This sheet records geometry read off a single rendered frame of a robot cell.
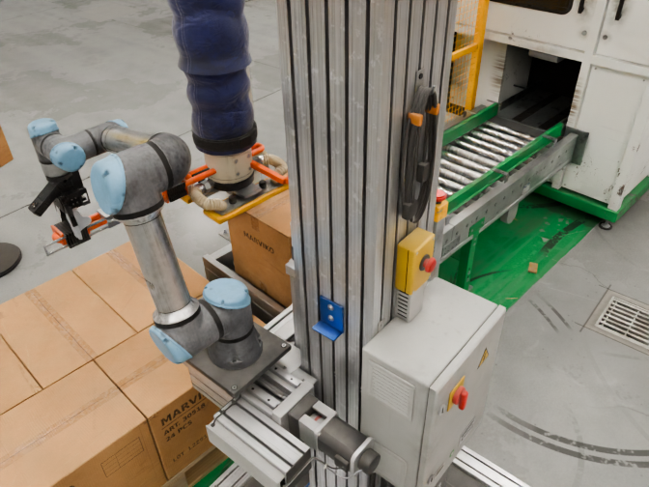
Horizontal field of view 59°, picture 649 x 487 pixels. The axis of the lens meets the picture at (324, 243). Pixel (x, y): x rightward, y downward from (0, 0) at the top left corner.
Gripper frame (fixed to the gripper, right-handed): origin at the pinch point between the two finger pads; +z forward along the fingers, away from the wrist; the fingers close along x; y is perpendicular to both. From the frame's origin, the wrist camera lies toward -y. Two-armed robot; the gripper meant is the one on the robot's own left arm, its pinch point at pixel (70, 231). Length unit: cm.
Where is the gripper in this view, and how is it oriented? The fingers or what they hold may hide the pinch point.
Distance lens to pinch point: 192.3
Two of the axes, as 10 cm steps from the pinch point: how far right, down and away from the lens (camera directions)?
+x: -6.9, -4.2, 5.8
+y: 7.2, -4.3, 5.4
